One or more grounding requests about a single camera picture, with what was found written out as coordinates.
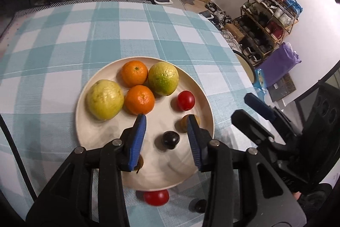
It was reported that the small brown longan fruit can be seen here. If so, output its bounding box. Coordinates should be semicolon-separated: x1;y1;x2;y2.
180;115;201;133

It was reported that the small red tomato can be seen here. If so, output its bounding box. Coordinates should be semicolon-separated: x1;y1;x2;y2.
177;90;195;111

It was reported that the dark plum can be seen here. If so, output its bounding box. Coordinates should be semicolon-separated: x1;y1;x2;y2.
194;199;207;214
161;131;180;150

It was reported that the yellow-green guava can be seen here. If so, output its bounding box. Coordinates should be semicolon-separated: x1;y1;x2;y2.
148;62;179;96
85;80;125;121

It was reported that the yellow-green guava front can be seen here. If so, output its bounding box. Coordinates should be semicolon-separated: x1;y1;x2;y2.
85;80;125;121

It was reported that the orange mandarin front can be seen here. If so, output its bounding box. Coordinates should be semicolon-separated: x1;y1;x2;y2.
125;85;155;115

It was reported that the orange mandarin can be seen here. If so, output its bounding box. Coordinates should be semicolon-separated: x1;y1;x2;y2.
121;60;148;88
125;85;155;115

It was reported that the person's right hand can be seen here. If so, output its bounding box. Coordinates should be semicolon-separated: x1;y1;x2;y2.
292;191;301;200

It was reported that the blue patterned package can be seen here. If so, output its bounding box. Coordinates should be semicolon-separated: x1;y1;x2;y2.
253;69;267;96

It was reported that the round stool seat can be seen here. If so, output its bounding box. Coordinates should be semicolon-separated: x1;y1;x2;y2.
233;50;256;84

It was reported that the purple bag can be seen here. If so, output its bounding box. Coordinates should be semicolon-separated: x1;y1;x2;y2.
257;42;301;88

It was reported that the wooden shoe rack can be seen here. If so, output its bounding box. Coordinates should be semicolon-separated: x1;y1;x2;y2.
233;0;303;67

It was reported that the cream round plate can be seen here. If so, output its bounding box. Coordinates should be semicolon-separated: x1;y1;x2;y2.
75;58;214;191

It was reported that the red tomato near plate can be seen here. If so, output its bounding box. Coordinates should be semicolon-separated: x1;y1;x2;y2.
143;190;169;206

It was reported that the grey slipper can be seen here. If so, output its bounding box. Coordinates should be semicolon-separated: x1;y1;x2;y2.
154;0;173;5

